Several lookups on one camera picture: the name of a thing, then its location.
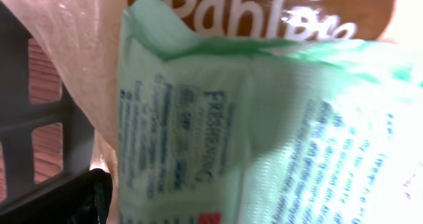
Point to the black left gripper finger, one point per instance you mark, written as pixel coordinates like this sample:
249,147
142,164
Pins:
82,199

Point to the brown Pantree pouch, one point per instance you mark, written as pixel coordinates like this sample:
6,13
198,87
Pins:
82,37

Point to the light green snack packet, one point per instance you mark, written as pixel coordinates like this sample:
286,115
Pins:
221,130

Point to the grey plastic mesh basket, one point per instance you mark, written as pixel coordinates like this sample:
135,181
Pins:
19,118

